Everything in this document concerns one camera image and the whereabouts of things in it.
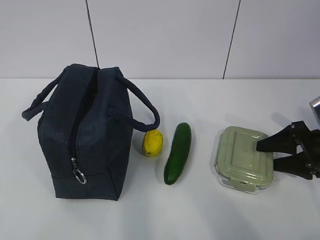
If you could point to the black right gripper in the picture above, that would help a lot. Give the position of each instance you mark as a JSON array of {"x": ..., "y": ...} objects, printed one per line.
[{"x": 304, "y": 164}]

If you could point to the glass container green lid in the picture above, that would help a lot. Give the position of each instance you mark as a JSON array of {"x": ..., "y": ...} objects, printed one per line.
[{"x": 239, "y": 165}]

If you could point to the green cucumber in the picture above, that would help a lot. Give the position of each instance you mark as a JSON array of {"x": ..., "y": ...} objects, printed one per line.
[{"x": 179, "y": 152}]

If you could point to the yellow lemon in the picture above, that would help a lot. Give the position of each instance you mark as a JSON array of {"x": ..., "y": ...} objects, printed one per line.
[{"x": 152, "y": 143}]

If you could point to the navy blue lunch bag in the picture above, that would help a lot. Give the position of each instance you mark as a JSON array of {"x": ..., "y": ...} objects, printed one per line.
[{"x": 87, "y": 119}]

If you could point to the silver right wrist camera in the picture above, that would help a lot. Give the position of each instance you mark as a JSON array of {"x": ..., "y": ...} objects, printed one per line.
[{"x": 315, "y": 107}]

